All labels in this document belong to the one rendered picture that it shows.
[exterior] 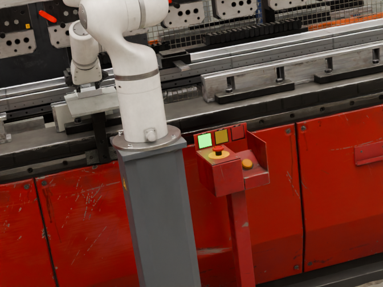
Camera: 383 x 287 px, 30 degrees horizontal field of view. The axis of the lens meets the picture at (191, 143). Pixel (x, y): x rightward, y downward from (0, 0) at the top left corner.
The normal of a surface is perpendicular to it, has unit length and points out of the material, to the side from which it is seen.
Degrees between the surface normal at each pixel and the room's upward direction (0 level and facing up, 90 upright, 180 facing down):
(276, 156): 90
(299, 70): 90
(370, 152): 90
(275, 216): 90
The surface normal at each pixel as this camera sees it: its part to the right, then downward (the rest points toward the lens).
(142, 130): -0.04, 0.34
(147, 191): 0.29, 0.29
